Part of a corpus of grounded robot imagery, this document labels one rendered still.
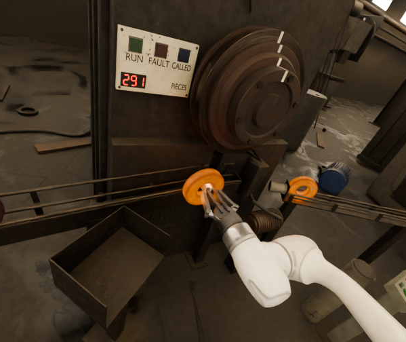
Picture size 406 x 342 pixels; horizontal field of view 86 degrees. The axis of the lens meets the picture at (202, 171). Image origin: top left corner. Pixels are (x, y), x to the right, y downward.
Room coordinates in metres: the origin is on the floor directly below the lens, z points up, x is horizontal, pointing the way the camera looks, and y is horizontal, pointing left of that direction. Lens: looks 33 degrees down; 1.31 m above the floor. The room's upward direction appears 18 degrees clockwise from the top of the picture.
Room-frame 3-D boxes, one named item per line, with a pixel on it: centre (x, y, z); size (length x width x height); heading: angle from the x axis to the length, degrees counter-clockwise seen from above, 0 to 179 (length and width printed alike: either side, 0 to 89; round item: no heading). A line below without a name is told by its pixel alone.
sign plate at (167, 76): (0.76, 0.25, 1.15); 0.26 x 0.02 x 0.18; 127
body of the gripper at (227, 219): (0.50, -0.12, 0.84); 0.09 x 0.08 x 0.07; 37
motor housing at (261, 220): (0.97, -0.43, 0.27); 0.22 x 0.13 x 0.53; 127
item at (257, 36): (0.88, -0.09, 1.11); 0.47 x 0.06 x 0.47; 127
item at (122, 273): (0.37, 0.17, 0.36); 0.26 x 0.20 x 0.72; 162
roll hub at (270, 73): (0.80, -0.15, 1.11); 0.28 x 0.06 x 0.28; 127
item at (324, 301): (0.80, -0.94, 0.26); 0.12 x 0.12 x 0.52
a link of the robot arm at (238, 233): (0.44, -0.16, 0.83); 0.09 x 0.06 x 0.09; 127
